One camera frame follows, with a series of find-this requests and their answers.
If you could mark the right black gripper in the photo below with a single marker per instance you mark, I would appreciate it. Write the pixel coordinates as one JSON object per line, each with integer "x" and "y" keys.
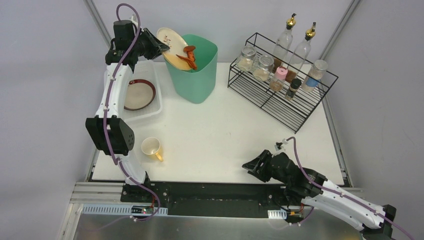
{"x": 266, "y": 164}

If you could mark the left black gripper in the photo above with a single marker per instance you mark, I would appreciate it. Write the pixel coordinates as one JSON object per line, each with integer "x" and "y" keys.
{"x": 151, "y": 44}

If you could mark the cream plate with leaf pattern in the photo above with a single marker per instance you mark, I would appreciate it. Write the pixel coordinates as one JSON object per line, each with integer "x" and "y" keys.
{"x": 176, "y": 46}

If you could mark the red rimmed plate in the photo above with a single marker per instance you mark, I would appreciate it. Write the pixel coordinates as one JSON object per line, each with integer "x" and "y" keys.
{"x": 140, "y": 93}

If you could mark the pink lid spice shaker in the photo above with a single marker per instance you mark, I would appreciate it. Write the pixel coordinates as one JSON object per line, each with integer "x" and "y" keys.
{"x": 277, "y": 81}

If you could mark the black wire rack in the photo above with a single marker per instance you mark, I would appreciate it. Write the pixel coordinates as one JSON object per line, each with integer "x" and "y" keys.
{"x": 291, "y": 113}

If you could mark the glass jar with grains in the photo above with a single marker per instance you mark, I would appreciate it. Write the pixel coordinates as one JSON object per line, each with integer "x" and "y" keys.
{"x": 246, "y": 59}

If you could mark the black lid pepper shaker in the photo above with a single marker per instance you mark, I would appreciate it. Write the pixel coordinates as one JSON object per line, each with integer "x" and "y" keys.
{"x": 293, "y": 88}

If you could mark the glass jar with rice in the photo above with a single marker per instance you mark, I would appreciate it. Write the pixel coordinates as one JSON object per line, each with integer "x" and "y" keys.
{"x": 263, "y": 67}

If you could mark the yellow mug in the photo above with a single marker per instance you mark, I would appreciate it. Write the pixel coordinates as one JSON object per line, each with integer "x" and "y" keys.
{"x": 152, "y": 148}

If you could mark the silver lid spice jar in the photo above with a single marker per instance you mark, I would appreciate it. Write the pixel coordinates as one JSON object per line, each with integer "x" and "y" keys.
{"x": 314, "y": 76}

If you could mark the gold spout oil bottle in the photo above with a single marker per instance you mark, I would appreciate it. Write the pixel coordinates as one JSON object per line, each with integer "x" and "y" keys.
{"x": 283, "y": 43}

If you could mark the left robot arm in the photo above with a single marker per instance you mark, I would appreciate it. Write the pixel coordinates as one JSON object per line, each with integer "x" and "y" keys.
{"x": 107, "y": 128}

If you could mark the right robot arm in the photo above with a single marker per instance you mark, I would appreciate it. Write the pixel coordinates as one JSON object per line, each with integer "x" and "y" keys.
{"x": 309, "y": 187}

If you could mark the white plastic basket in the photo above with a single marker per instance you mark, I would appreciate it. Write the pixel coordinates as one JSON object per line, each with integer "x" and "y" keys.
{"x": 152, "y": 106}

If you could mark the fried chicken wing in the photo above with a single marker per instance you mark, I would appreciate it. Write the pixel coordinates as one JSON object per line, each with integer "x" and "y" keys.
{"x": 190, "y": 60}

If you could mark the green plastic bin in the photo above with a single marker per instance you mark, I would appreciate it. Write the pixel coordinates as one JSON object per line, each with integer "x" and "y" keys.
{"x": 196, "y": 86}

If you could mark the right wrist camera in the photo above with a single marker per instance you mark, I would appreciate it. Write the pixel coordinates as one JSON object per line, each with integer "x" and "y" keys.
{"x": 280, "y": 146}

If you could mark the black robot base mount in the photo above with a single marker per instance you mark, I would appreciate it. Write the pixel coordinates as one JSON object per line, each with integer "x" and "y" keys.
{"x": 230, "y": 200}

